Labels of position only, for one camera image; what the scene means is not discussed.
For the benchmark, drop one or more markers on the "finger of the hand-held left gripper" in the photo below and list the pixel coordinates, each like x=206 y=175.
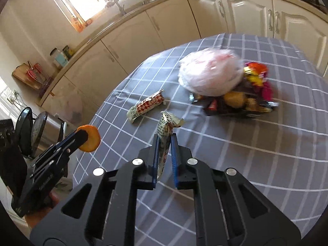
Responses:
x=61 y=158
x=76 y=136

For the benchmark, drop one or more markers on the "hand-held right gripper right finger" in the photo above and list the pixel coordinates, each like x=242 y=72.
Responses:
x=174 y=158

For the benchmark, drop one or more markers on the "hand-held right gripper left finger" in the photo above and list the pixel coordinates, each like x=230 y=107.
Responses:
x=155 y=158

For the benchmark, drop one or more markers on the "orange round disc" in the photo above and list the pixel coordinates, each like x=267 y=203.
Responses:
x=91 y=139

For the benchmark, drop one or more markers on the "green-white snack packet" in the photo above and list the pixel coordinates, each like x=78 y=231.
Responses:
x=164 y=130

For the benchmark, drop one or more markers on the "red checked snack wrapper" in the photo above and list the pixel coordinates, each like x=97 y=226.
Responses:
x=144 y=107

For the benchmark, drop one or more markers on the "small dark candy wrapper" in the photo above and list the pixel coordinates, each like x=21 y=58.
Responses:
x=194 y=98

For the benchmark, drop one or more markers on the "orange snack bag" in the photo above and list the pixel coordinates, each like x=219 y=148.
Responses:
x=235 y=98

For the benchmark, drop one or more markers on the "white plastic bag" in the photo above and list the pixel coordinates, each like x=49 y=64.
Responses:
x=207 y=71

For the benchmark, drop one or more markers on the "magenta candy wrapper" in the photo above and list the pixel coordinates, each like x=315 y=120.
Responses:
x=267 y=91

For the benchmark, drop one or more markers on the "red yellow candy wrapper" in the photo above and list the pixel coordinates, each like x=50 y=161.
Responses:
x=256 y=73

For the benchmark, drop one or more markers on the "person's left hand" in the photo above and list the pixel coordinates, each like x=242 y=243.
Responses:
x=54 y=200

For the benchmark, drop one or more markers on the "steel cooker with control panel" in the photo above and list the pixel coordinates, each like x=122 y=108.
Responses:
x=51 y=128

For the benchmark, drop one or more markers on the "grey checkered tablecloth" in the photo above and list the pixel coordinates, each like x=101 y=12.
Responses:
x=230 y=153

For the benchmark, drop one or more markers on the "light blue carton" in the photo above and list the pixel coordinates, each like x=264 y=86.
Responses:
x=61 y=60

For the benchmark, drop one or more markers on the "wooden cutting board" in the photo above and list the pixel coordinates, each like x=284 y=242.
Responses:
x=20 y=75

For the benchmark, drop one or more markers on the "small dark jar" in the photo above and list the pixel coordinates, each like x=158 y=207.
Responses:
x=68 y=51

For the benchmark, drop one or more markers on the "glass jar black lid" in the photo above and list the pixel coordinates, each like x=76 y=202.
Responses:
x=54 y=52

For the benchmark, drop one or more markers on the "orange bottle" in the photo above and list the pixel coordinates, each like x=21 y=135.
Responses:
x=77 y=23

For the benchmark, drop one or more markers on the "cream base cabinet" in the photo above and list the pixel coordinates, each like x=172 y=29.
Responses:
x=153 y=30

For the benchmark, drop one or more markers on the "steel kitchen faucet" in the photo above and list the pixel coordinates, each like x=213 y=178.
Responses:
x=119 y=6

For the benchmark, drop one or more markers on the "white wall socket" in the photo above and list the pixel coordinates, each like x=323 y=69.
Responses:
x=14 y=97

